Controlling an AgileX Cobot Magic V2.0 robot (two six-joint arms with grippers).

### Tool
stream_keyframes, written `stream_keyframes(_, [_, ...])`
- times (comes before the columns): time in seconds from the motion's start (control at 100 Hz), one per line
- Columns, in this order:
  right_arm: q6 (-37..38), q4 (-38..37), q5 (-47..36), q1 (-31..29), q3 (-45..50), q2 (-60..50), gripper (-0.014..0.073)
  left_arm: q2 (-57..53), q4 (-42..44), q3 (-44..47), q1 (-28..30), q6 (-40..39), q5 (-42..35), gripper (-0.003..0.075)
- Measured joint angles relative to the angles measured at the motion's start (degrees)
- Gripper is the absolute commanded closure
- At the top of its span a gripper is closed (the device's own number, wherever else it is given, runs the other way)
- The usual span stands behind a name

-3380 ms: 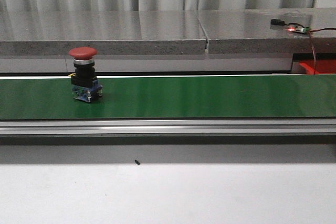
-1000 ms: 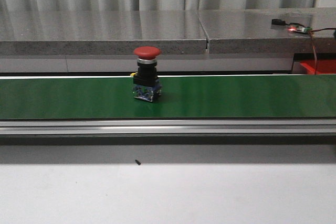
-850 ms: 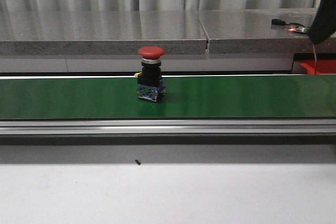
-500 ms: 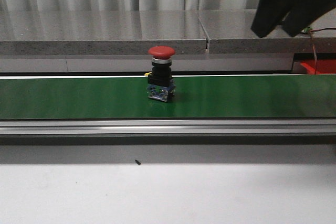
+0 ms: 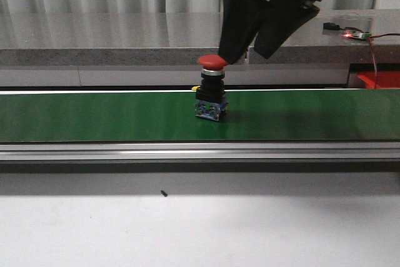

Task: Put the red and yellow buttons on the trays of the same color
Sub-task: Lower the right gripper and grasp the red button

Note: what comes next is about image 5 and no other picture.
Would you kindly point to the grey stone countertop slab right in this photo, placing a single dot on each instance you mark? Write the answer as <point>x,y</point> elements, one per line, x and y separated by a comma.
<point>312,44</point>

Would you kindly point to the aluminium conveyor side rail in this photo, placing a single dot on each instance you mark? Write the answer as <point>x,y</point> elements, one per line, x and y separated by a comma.
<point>203,152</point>

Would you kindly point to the red plastic bin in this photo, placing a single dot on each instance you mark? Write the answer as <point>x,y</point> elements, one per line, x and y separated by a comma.
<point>381,80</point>

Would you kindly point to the red mushroom push button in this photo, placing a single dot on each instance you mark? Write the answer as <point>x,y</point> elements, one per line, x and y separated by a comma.
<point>211,102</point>

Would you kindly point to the grey stone countertop slab left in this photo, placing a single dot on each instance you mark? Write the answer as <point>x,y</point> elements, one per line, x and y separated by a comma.
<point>105,39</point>

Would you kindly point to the small green circuit board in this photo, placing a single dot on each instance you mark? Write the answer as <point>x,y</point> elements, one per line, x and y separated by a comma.
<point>352,34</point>

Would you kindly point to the black usb plug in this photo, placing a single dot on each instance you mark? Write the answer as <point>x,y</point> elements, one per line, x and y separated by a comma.
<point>331,27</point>

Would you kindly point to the grey stone countertop slab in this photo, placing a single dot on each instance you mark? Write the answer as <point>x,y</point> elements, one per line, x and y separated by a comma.
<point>105,39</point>
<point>312,44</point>

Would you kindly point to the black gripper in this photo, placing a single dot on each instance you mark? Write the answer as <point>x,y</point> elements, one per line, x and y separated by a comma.
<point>242,19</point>

